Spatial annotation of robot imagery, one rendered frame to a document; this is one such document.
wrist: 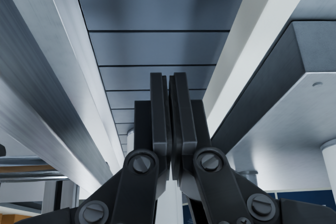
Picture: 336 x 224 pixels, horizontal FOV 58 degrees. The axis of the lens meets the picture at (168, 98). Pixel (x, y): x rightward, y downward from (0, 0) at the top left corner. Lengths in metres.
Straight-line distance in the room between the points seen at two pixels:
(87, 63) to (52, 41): 0.08
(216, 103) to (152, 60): 0.05
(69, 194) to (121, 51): 0.35
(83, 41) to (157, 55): 0.05
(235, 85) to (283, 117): 0.18
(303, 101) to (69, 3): 0.22
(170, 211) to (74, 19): 0.20
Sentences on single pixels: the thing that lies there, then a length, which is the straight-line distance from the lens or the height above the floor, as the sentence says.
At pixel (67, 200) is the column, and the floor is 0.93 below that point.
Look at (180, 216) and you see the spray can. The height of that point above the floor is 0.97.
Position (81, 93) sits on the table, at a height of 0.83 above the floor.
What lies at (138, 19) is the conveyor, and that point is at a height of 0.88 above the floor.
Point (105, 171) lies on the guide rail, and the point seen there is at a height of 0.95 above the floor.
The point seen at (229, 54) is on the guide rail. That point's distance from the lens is 0.15.
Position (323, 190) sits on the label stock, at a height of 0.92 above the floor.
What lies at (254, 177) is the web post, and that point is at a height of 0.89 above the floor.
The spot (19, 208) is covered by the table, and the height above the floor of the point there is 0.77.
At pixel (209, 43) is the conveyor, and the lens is 0.19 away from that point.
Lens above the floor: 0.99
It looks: 24 degrees down
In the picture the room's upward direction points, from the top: 177 degrees clockwise
